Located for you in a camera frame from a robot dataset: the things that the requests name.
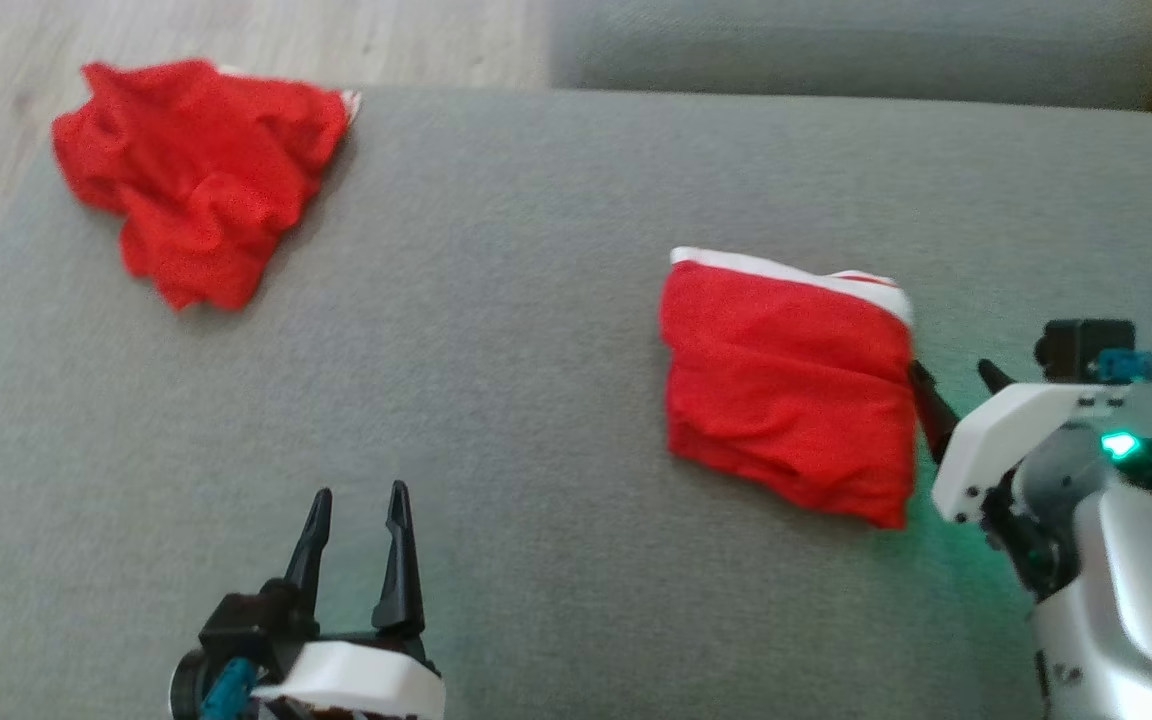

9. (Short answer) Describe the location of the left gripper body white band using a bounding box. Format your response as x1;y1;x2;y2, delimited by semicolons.
251;610;446;720

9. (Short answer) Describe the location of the grey sofa seat cushion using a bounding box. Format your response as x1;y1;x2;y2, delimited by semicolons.
547;0;1152;113

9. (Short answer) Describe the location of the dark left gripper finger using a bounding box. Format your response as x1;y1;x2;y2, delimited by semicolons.
372;480;427;635
285;488;333;617

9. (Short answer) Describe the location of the red jersey white trim lettering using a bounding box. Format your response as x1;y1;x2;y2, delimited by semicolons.
50;57;364;314

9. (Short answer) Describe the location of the red shorts white waistband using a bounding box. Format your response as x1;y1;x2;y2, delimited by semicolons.
657;246;918;532

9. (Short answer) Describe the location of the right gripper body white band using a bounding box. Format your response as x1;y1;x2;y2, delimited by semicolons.
931;382;1129;526

